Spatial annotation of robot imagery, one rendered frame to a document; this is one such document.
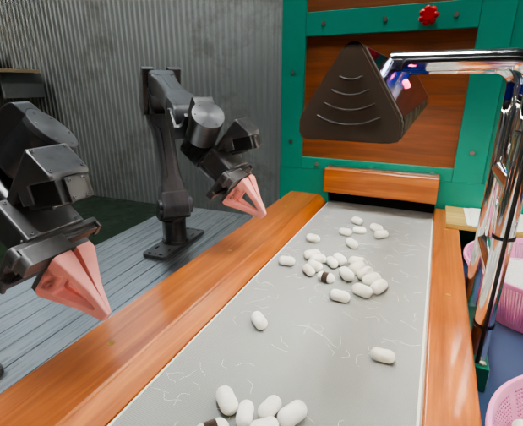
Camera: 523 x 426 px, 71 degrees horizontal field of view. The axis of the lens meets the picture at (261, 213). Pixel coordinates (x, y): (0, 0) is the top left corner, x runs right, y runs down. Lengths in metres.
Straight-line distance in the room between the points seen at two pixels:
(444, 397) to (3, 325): 0.72
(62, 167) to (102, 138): 3.56
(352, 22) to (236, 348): 0.87
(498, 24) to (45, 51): 3.89
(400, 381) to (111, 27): 3.57
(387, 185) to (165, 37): 2.68
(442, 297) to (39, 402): 0.56
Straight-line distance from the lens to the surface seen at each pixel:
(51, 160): 0.40
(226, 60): 3.12
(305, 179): 1.16
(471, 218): 1.02
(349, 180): 1.06
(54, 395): 0.50
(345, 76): 0.30
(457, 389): 0.50
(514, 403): 0.54
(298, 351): 0.54
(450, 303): 0.65
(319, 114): 0.31
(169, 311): 0.58
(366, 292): 0.66
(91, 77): 3.95
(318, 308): 0.63
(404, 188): 1.05
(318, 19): 1.13
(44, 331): 0.79
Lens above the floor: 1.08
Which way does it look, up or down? 19 degrees down
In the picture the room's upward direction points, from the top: straight up
